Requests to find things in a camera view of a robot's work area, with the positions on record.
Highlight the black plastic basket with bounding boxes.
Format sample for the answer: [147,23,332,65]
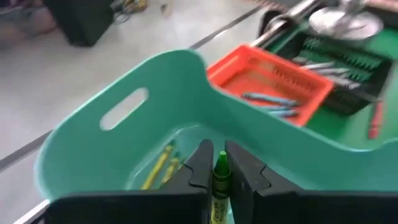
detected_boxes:
[273,30,393,116]

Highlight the black table frame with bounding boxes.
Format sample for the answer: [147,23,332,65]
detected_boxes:
[250,0,320,49]

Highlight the green table mat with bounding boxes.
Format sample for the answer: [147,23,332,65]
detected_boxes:
[267,18,398,152]

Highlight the blue crayons in orange basket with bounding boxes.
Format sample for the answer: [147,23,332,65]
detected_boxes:
[241,91,300,107]

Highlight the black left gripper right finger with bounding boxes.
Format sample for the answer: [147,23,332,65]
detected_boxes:
[225,140,398,224]

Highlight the blue crayon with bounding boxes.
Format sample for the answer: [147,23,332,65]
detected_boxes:
[262,105,300,119]

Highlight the large teal plastic bin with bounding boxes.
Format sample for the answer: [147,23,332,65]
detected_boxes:
[33,49,398,202]

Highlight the orange plastic basket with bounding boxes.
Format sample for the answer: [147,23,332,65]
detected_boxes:
[206,44,335,128]

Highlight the white crayon teal tip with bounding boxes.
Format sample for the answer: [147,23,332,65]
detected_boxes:
[302,61,336,70]

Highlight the red-orange crayon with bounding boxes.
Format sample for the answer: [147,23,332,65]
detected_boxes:
[368,101,384,140]

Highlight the green crayon yellow-green wrapper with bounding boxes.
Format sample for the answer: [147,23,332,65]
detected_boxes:
[210,150,233,224]

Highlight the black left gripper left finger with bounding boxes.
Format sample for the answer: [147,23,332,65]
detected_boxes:
[44,139,215,224]

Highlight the black floor box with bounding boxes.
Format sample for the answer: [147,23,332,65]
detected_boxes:
[43,0,115,47]

